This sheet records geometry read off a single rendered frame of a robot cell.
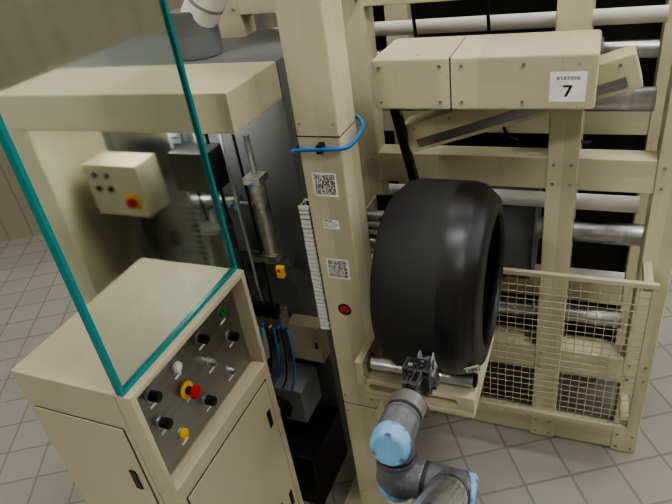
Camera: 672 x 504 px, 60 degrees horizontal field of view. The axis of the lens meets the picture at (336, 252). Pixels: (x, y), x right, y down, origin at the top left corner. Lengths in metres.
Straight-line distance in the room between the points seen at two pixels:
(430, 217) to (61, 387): 1.04
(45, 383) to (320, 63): 1.07
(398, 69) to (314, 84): 0.30
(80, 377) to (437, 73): 1.24
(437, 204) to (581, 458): 1.60
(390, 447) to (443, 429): 1.58
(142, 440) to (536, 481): 1.74
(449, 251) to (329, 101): 0.50
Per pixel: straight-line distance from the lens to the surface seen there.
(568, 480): 2.81
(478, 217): 1.60
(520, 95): 1.72
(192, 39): 2.05
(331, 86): 1.56
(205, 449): 1.83
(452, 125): 1.93
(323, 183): 1.68
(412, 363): 1.52
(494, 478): 2.77
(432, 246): 1.54
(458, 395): 1.88
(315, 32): 1.53
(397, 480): 1.44
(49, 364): 1.73
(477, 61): 1.71
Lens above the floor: 2.22
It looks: 32 degrees down
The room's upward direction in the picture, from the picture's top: 9 degrees counter-clockwise
